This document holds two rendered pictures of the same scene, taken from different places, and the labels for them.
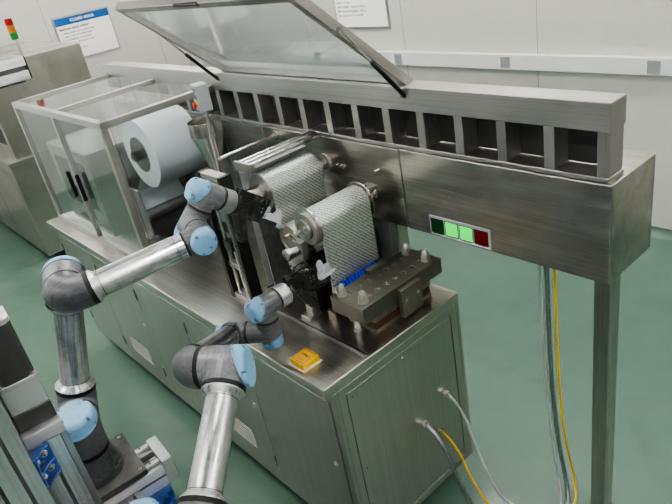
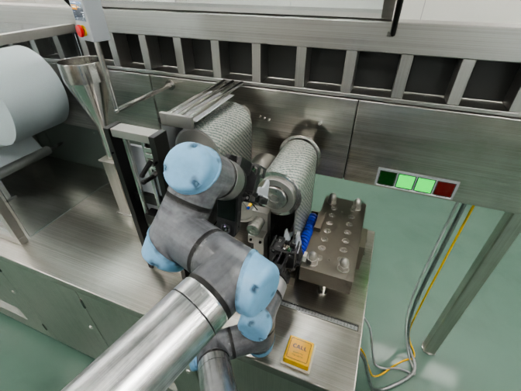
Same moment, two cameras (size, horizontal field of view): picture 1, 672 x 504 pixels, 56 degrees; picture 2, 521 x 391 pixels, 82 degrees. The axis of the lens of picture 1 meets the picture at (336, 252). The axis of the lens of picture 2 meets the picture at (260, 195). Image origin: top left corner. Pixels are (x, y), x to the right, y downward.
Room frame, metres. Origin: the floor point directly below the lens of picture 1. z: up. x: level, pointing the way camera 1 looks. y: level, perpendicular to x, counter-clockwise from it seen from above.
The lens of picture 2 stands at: (1.40, 0.48, 1.76)
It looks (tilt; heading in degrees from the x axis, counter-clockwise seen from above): 36 degrees down; 329
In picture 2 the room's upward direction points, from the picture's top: straight up
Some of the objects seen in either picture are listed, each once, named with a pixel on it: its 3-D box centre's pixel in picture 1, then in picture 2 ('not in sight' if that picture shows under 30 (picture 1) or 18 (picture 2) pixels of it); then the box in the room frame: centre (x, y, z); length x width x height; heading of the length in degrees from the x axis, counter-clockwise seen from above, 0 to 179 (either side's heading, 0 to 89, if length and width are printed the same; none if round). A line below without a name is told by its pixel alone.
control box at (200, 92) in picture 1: (199, 97); (87, 19); (2.42, 0.39, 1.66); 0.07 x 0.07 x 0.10; 22
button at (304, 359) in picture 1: (304, 359); (298, 352); (1.69, 0.17, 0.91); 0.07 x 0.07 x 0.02; 37
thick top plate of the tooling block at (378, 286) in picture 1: (387, 283); (336, 237); (1.92, -0.16, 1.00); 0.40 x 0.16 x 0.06; 127
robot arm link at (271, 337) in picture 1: (265, 331); (253, 336); (1.75, 0.28, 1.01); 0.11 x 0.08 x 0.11; 76
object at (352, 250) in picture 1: (352, 252); (303, 211); (1.99, -0.06, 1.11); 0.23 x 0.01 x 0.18; 127
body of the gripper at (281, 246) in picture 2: (300, 281); (281, 261); (1.84, 0.14, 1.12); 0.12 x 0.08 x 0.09; 127
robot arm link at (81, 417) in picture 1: (79, 427); not in sight; (1.48, 0.84, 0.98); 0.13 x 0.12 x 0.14; 19
